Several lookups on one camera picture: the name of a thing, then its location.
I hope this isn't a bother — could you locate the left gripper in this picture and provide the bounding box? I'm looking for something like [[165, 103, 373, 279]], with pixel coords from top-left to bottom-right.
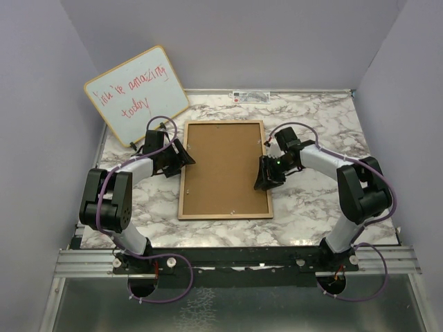
[[159, 138, 195, 177]]

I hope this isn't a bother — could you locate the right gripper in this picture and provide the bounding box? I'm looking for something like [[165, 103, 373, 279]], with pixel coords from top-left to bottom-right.
[[255, 154, 297, 191]]

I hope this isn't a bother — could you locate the wooden picture frame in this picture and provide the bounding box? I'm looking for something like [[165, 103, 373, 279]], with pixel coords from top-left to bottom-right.
[[177, 120, 274, 221]]

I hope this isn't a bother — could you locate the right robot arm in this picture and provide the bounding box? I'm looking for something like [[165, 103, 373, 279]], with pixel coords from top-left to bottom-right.
[[254, 122, 397, 270]]

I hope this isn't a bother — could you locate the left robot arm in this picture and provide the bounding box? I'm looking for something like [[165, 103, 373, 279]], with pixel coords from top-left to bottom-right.
[[79, 129, 195, 273]]

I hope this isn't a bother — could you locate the whiteboard with red writing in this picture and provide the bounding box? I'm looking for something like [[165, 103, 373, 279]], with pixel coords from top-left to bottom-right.
[[84, 46, 190, 147]]

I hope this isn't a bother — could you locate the white remote label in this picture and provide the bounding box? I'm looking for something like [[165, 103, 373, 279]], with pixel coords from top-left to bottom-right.
[[231, 90, 271, 104]]

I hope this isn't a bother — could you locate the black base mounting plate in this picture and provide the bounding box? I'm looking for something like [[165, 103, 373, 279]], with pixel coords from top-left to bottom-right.
[[113, 246, 359, 288]]

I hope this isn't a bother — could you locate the aluminium rail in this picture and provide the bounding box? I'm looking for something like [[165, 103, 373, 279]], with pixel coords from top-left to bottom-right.
[[53, 246, 422, 278]]

